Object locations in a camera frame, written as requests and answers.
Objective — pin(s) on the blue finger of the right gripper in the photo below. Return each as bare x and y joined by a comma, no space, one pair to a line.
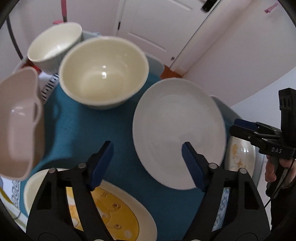
255,126
258,139

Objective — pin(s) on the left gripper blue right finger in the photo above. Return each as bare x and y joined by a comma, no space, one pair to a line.
196,164

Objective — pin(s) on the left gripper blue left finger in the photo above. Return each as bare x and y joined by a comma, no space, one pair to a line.
99,163

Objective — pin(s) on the small patterned cream plate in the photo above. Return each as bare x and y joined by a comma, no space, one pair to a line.
239,154

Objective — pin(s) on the plain white plate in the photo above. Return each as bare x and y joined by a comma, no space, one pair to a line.
171,112

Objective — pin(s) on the large duck pattern plate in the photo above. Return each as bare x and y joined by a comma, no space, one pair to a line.
124,216

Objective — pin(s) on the cream bowl with duck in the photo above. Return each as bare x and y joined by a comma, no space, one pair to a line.
103,72

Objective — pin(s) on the pink square handled bowl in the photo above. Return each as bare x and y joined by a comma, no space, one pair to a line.
22,124

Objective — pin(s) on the white ribbed bowl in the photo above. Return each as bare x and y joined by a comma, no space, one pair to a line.
49,48

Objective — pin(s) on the person right hand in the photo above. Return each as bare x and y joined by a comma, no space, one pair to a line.
270,175

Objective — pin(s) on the blue patterned tablecloth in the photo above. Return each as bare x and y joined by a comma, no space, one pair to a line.
74,132

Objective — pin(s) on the white door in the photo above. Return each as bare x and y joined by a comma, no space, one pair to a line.
162,28

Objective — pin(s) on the black clothes rack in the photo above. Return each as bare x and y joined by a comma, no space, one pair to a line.
12,37

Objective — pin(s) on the black door handle lock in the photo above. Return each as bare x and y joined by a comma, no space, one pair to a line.
208,5

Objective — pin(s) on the pink mop handle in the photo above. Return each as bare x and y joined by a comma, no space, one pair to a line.
64,13

